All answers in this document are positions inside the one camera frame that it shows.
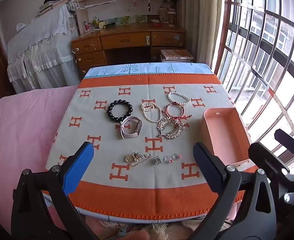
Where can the cream curtain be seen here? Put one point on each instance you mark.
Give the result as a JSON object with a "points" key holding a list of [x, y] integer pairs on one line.
{"points": [[202, 17]]}

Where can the cream fluffy cloth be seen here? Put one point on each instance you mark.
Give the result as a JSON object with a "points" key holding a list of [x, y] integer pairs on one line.
{"points": [[157, 231]]}

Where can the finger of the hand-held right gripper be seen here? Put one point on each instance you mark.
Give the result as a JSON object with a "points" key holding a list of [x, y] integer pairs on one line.
{"points": [[289, 140], [267, 155]]}

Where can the rhinestone safety pin brooch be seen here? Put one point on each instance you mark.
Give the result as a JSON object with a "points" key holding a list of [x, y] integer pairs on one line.
{"points": [[140, 160]]}

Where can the hanging keys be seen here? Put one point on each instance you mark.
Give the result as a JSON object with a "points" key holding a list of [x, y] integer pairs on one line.
{"points": [[149, 7]]}

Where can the piano under white lace cover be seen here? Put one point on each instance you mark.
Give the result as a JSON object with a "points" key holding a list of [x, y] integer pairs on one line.
{"points": [[44, 45]]}

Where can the pink bedsheet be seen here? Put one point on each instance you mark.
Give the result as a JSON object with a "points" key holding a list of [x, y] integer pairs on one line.
{"points": [[24, 130]]}

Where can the desk pen holder clutter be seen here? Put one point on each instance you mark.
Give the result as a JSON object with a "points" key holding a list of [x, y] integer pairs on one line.
{"points": [[94, 24]]}

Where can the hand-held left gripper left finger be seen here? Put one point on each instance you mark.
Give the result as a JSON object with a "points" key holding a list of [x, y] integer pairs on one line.
{"points": [[78, 170]]}

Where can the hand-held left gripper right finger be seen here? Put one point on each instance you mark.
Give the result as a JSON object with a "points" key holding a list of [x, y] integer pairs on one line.
{"points": [[208, 170]]}

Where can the pink box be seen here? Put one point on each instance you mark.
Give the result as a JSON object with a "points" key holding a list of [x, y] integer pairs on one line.
{"points": [[222, 135]]}

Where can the black flashlight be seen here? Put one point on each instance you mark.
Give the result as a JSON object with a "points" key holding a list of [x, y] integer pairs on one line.
{"points": [[111, 25]]}

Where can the wooden desk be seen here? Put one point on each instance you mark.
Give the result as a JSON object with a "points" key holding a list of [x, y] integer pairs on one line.
{"points": [[124, 40]]}

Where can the wooden bookshelf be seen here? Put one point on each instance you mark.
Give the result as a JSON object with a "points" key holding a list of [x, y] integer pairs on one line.
{"points": [[127, 12]]}

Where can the stack of books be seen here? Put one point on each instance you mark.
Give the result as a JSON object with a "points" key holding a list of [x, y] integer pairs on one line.
{"points": [[51, 5]]}

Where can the blue patterned sheet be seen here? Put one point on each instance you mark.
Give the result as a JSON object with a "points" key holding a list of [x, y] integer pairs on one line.
{"points": [[142, 68]]}

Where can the orange and grey patterned blanket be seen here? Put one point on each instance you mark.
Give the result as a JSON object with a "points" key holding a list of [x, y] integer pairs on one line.
{"points": [[142, 180]]}

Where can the metal window grille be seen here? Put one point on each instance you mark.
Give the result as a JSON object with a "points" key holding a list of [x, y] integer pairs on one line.
{"points": [[262, 42]]}

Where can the glass jar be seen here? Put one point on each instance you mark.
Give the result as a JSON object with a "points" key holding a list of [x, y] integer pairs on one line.
{"points": [[172, 18]]}

